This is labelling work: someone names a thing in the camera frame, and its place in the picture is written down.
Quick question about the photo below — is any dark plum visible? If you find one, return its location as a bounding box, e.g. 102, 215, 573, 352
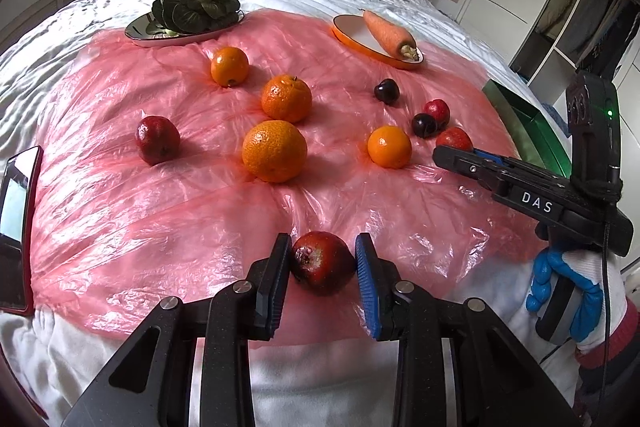
411, 113, 438, 139
373, 78, 400, 105

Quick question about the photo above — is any dark red apple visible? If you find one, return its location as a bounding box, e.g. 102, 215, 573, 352
291, 231, 356, 297

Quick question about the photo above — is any large orange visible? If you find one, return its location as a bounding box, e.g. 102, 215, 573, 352
241, 120, 308, 183

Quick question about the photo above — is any small smooth orange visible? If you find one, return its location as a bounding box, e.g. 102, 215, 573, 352
210, 46, 250, 88

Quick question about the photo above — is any right blue white gloved hand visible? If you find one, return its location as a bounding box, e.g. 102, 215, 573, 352
525, 248, 628, 355

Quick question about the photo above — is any red apple near gripper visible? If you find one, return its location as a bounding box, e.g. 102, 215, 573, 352
436, 127, 474, 152

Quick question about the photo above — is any green tray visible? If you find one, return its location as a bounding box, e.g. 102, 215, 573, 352
483, 80, 572, 178

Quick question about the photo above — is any small red apple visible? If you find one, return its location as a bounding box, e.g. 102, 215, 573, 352
423, 98, 450, 130

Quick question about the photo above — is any small orange right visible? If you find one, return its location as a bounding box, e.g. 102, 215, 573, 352
367, 126, 412, 169

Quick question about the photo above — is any carrot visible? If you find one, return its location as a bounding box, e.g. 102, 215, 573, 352
362, 10, 419, 61

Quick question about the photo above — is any pink plastic sheet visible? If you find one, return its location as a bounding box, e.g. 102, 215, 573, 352
30, 10, 541, 337

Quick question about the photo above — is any red apple left side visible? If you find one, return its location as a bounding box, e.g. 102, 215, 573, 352
134, 115, 180, 166

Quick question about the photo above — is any orange rimmed white plate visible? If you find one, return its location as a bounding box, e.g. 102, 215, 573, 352
331, 14, 425, 70

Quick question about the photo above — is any middle orange with stem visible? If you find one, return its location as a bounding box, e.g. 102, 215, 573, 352
260, 75, 312, 124

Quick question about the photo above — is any silver patterned plate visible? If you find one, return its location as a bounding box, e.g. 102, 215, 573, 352
125, 10, 245, 48

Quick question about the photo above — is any green bok choy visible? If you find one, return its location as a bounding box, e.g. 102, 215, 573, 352
151, 0, 241, 34

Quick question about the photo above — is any white bed sheet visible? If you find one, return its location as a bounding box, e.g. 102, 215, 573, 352
1, 0, 535, 426

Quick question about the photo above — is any black cable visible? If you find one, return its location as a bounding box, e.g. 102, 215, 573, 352
539, 166, 626, 413

